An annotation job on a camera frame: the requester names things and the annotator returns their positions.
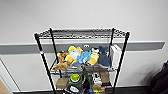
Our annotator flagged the yellow black white plush toy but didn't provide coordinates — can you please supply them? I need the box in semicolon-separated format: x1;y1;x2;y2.
88;47;101;66

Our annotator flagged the grey plush toy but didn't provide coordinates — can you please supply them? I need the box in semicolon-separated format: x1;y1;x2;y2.
68;61;86;73

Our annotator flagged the dark blue plush toy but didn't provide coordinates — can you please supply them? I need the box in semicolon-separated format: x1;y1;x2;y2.
97;45;112;69

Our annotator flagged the brown plush toy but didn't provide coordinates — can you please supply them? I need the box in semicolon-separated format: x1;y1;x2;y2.
51;50;70;72

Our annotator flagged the green round toy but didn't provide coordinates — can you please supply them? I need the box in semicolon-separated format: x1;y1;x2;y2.
69;73;82;85

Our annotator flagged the black tall pointed item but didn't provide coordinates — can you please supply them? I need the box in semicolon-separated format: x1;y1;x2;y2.
83;70;93;94

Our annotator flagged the brown cardboard box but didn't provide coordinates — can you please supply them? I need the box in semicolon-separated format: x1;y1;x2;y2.
99;71;111;85

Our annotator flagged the small tan cardboard box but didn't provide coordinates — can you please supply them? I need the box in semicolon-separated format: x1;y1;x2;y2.
55;78;70;90

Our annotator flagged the blue yellow green toy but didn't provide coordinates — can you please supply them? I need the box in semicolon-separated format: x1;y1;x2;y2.
88;85;107;94

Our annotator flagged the black chair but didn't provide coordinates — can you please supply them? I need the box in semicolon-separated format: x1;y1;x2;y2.
149;60;168;94

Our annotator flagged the black wire shelf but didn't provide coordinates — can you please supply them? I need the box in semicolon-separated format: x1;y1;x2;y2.
33;27;132;94

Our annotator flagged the long grey wall rail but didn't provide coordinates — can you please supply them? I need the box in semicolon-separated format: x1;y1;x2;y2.
0;40;166;55

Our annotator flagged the white door frame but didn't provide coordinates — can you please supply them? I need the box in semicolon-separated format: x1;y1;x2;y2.
0;54;18;94

